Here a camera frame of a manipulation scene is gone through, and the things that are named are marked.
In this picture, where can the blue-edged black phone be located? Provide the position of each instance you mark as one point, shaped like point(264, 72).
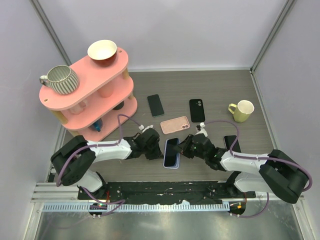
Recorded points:
point(170, 152)

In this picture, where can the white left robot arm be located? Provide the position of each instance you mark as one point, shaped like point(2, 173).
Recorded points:
point(72, 162)

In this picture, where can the pink three-tier shelf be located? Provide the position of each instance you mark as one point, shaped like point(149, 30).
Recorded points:
point(92, 77)

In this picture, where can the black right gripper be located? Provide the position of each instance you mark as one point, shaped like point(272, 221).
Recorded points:
point(183, 147)

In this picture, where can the white slotted cable duct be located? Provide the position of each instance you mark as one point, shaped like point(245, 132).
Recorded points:
point(93, 207)

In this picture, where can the silver-edged black phone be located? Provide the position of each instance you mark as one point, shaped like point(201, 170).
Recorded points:
point(228, 141)

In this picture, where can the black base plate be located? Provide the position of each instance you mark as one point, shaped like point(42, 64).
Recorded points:
point(170, 192)

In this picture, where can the teal-edged black phone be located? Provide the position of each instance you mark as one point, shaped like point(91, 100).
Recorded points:
point(155, 105)

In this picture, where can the pink cup on shelf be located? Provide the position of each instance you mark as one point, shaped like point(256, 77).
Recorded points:
point(106, 91)

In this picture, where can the dark green cup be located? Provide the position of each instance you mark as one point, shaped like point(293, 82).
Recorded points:
point(119, 106)

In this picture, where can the red bowl white inside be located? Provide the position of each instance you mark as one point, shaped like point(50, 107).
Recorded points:
point(103, 52)

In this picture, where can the yellow mug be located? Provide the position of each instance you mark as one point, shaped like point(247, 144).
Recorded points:
point(241, 111)

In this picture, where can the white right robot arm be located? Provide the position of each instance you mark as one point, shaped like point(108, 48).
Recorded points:
point(272, 173)

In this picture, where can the grey striped mug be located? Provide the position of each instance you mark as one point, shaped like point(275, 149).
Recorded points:
point(61, 79)

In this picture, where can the blue mug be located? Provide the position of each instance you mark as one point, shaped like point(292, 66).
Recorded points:
point(97, 126)

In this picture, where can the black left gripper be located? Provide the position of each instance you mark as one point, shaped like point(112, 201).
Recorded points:
point(157, 154)

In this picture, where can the pink phone case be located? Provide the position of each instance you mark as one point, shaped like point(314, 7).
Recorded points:
point(175, 125)

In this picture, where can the clear glass cup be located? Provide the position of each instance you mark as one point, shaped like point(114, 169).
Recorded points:
point(79, 108)

